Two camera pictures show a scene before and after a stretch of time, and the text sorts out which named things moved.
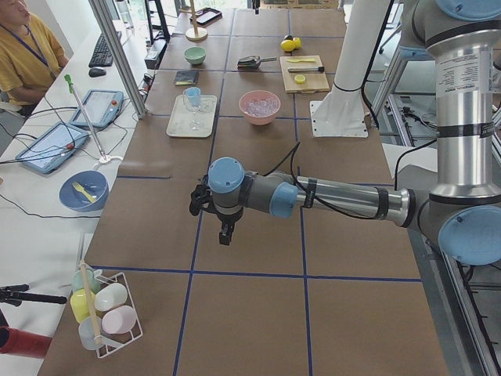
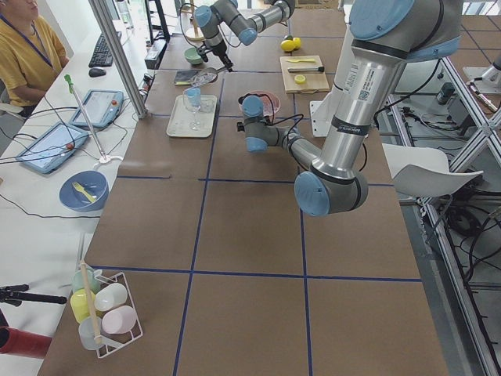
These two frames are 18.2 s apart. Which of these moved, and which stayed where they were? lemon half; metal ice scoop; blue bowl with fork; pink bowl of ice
Moved: metal ice scoop
Stayed: blue bowl with fork; pink bowl of ice; lemon half
